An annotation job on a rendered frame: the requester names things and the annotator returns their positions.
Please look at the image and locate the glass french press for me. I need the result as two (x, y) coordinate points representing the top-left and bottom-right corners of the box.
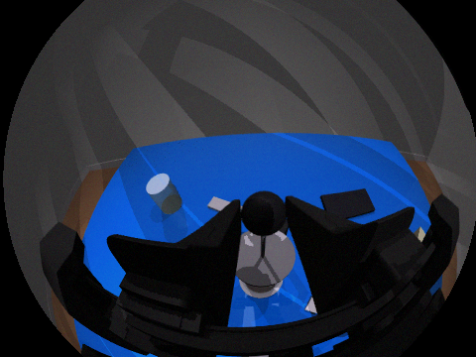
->
(235, 190), (297, 298)

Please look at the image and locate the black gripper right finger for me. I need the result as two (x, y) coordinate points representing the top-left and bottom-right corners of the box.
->
(285, 195), (416, 314)

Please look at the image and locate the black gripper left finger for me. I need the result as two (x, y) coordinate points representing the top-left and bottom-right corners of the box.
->
(106, 199), (242, 326)

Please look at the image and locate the black flat bar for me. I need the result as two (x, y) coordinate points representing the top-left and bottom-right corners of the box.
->
(321, 189), (376, 219)

